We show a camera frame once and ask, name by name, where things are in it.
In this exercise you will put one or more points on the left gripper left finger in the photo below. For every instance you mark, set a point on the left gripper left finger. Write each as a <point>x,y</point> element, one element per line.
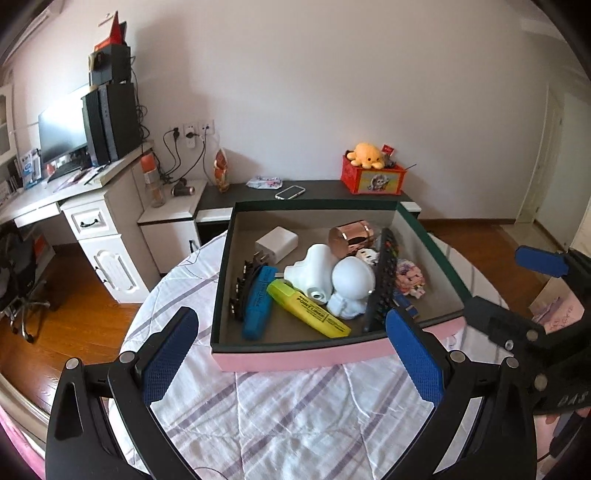
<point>81,443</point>

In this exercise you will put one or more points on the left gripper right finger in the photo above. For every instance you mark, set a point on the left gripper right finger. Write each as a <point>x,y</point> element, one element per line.
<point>501,443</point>

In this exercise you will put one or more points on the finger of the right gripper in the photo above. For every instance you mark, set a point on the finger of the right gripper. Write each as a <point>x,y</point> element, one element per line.
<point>503,327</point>
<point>553,264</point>

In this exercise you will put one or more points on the pink block figure toy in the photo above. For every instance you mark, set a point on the pink block figure toy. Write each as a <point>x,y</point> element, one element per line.
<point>410,280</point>

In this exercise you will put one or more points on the small blue dark box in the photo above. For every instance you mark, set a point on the small blue dark box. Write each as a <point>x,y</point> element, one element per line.
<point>403,303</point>

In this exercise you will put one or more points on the black hair comb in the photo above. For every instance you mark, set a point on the black hair comb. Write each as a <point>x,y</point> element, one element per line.
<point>381,300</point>

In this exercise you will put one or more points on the pink white block toy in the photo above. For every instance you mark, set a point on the pink white block toy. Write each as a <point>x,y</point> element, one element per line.
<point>369,256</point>

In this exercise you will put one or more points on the white round robot figure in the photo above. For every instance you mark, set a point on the white round robot figure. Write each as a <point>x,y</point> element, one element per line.
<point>353,281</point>

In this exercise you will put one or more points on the yellow highlighter pen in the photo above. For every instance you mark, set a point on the yellow highlighter pen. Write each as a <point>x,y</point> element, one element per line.
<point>306,310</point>

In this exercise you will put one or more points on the white plug night light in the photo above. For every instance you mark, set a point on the white plug night light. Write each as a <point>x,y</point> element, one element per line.
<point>313,274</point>

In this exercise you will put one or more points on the black clip strip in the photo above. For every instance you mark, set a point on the black clip strip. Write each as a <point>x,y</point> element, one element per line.
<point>243,285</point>

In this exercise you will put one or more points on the white charger cube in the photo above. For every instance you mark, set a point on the white charger cube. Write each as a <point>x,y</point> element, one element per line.
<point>275,245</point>

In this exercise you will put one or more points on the striped white table cloth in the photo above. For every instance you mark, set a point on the striped white table cloth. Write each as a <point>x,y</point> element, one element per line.
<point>349,421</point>

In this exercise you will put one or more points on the red cartoon box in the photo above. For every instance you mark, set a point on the red cartoon box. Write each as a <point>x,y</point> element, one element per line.
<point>359,181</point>

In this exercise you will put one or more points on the black office chair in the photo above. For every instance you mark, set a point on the black office chair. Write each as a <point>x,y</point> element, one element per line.
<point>19,283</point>

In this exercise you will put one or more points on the orange octopus plush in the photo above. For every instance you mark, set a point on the orange octopus plush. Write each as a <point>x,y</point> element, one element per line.
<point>366,156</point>

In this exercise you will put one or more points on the white desk with drawers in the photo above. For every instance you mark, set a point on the white desk with drawers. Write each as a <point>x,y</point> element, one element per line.
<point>102,211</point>

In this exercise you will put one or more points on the pink green storage box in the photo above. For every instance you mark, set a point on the pink green storage box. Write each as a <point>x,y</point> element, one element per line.
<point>289,343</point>

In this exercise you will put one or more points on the low black white cabinet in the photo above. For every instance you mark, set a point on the low black white cabinet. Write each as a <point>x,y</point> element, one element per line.
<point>186,223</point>

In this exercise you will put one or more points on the white smartphone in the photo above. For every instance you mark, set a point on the white smartphone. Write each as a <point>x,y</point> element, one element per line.
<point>290,193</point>

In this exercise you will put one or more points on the orange cap water bottle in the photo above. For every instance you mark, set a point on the orange cap water bottle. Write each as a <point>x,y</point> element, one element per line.
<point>152,180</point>

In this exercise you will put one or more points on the white glass door cabinet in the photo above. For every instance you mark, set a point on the white glass door cabinet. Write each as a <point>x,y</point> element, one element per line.
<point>8,148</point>

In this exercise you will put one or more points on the anatomy torso model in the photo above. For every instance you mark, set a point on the anatomy torso model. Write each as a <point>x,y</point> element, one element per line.
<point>220,171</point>

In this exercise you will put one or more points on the black computer monitor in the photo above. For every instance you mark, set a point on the black computer monitor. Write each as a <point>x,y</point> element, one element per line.
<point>61,130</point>

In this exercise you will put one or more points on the black computer tower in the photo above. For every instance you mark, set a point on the black computer tower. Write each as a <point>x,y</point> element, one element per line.
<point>110,122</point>

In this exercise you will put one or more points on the black box stack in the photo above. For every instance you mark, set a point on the black box stack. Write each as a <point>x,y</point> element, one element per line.
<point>110,64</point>

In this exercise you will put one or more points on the wall power sockets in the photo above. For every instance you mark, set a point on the wall power sockets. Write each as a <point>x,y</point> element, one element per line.
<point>193,133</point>

